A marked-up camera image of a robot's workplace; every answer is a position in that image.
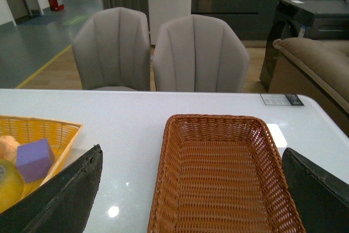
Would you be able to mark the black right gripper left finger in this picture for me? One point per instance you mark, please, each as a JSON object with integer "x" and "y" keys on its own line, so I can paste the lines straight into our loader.
{"x": 62, "y": 204}

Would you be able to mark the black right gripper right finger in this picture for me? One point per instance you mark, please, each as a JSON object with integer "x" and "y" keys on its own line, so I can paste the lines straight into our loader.
{"x": 320, "y": 197}

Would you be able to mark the yellow tape roll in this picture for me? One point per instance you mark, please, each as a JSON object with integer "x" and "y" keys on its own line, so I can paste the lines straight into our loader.
{"x": 12, "y": 184}

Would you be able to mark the yellow wicker basket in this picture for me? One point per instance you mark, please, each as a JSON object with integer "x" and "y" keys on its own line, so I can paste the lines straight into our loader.
{"x": 61, "y": 136}

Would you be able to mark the brown wicker basket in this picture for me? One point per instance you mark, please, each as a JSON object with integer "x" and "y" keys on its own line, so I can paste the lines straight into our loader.
{"x": 221, "y": 173}

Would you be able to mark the purple foam cube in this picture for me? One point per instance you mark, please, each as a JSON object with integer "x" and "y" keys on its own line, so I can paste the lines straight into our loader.
{"x": 34, "y": 160}

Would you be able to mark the croissant bread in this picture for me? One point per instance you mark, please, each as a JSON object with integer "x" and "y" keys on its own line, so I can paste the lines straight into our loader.
{"x": 9, "y": 147}

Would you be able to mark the table label sticker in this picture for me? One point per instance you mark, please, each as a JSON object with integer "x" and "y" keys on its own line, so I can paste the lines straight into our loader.
{"x": 281, "y": 99}

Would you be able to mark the brown sofa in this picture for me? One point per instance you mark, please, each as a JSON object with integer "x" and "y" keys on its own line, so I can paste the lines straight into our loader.
{"x": 317, "y": 69}

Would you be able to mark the grey chair left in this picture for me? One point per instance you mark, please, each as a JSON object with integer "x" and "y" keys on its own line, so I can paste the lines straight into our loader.
{"x": 112, "y": 51}

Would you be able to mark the grey chair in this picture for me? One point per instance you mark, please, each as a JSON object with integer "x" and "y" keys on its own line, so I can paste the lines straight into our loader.
{"x": 198, "y": 53}
{"x": 112, "y": 51}

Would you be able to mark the black appliance cabinet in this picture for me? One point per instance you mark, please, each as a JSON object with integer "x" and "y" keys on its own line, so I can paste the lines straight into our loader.
{"x": 313, "y": 19}

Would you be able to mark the grey chair right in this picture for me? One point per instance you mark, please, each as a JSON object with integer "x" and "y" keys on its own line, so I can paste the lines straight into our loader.
{"x": 198, "y": 53}

